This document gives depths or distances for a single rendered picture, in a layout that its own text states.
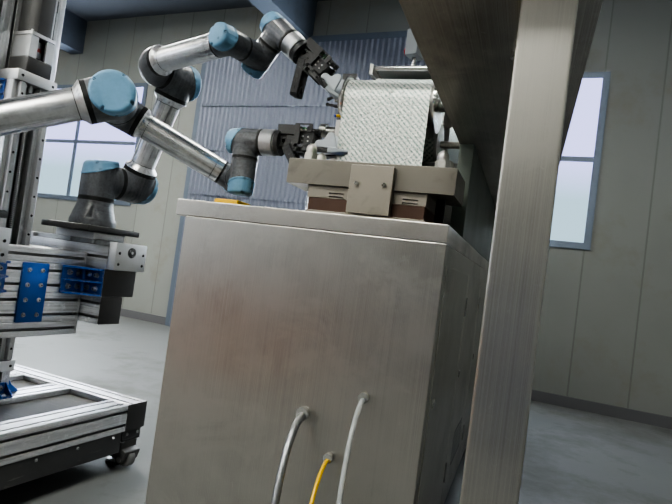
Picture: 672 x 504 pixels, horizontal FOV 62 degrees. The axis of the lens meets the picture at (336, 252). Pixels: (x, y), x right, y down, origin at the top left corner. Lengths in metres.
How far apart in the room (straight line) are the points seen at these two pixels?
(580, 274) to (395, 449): 3.45
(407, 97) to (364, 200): 0.38
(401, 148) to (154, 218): 4.85
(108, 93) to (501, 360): 1.22
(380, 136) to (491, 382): 0.97
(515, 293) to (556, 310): 3.89
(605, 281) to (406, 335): 3.44
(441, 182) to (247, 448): 0.73
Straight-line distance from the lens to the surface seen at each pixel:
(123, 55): 7.00
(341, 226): 1.21
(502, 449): 0.65
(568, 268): 4.52
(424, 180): 1.24
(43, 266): 1.89
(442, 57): 0.97
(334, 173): 1.30
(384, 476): 1.23
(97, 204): 2.03
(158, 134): 1.71
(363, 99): 1.55
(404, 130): 1.49
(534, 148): 0.65
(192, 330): 1.37
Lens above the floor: 0.78
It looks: 2 degrees up
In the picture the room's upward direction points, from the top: 8 degrees clockwise
